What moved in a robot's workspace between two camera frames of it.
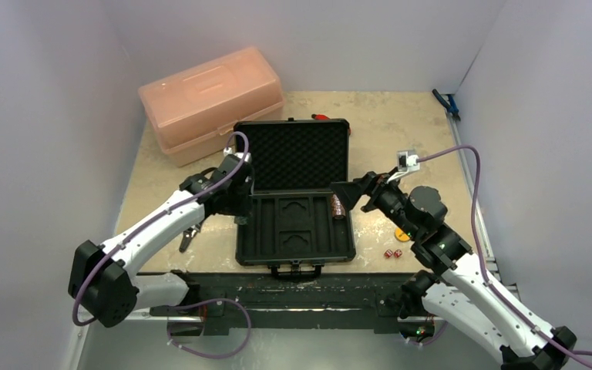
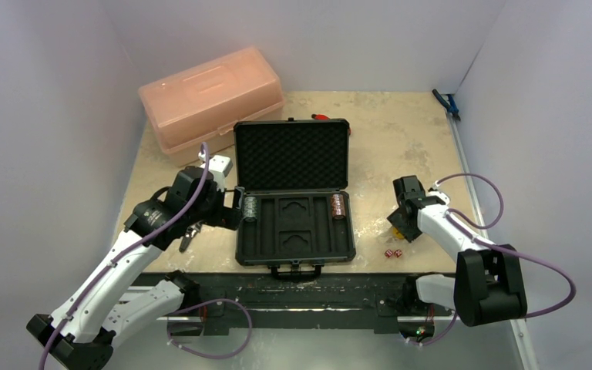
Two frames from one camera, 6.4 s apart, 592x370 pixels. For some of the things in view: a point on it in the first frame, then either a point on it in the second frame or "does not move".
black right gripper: [370, 188] → [403, 224]
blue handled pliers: [449, 104] does not move
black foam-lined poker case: [294, 163] does not move
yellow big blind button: [401, 235] does not move
